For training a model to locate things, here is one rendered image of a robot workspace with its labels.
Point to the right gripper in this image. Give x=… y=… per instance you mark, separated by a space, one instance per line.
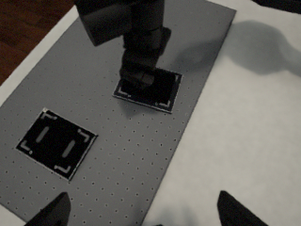
x=144 y=50

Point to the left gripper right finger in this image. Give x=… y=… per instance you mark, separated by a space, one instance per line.
x=232 y=213

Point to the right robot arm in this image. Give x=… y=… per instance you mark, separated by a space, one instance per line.
x=105 y=20

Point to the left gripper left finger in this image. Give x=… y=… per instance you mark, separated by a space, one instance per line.
x=56 y=213

